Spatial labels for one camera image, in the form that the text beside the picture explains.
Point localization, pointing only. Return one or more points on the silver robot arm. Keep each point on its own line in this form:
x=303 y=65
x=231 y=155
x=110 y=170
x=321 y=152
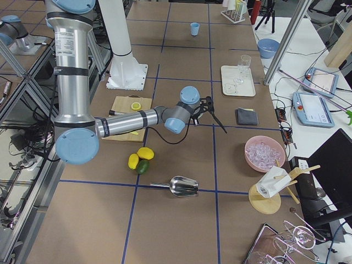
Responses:
x=77 y=131
x=16 y=37

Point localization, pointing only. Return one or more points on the black monitor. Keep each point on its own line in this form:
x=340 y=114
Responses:
x=334 y=177

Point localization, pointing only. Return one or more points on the yellow lemon upper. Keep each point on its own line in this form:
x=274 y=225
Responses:
x=145 y=153

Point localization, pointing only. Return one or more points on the lemon half slice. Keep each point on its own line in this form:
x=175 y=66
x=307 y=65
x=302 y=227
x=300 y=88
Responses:
x=136 y=106

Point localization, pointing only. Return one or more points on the red cylinder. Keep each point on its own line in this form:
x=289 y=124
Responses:
x=255 y=11

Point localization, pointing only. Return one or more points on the wooden cutting board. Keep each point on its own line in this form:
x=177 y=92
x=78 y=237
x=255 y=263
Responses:
x=122 y=104

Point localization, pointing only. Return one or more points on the metal ice scoop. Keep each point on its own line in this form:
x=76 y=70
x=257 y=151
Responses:
x=180 y=186

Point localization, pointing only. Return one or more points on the grey folded cloth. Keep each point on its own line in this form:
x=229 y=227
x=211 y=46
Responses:
x=246 y=117

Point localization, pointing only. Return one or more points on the pink bowl with ice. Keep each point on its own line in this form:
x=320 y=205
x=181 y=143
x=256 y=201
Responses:
x=263 y=152

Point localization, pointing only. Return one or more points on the clear glass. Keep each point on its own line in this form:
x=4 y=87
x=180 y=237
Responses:
x=243 y=66

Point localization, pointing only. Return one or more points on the near teach pendant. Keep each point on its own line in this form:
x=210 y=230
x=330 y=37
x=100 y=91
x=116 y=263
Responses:
x=311 y=110

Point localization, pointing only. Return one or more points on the far teach pendant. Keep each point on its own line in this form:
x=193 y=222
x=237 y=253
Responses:
x=322 y=81

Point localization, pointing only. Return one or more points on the wooden mug stand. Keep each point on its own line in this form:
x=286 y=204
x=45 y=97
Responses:
x=271 y=205

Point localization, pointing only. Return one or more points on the green lime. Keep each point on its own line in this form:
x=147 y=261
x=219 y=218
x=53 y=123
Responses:
x=142 y=166

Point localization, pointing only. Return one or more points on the black tripod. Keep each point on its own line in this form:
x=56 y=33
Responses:
x=268 y=13

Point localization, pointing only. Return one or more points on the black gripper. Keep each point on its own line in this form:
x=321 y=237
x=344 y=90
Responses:
x=198 y=112

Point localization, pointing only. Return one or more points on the cream bear tray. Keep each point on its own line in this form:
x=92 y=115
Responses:
x=229 y=88

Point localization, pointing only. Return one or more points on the aluminium frame post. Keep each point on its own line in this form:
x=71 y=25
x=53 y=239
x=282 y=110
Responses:
x=286 y=39

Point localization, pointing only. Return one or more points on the light blue cup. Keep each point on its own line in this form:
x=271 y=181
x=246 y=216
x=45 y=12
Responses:
x=194 y=28

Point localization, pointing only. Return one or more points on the white mug on stand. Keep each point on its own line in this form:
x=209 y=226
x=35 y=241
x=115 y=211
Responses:
x=273 y=182

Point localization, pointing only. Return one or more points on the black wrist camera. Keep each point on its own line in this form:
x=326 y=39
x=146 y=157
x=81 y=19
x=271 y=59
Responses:
x=206 y=105

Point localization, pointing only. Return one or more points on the yellow lemon near green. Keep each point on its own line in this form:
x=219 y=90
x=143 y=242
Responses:
x=133 y=161

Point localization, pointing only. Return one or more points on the blue bowl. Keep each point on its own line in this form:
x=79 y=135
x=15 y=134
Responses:
x=267 y=47

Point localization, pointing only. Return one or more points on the teach pendant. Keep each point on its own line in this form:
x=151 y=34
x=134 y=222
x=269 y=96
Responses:
x=322 y=81
x=311 y=110

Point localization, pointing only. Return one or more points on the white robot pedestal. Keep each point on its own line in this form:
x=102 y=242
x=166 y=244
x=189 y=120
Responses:
x=125 y=72

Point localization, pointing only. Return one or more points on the white cup rack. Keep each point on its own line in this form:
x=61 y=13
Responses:
x=234 y=10

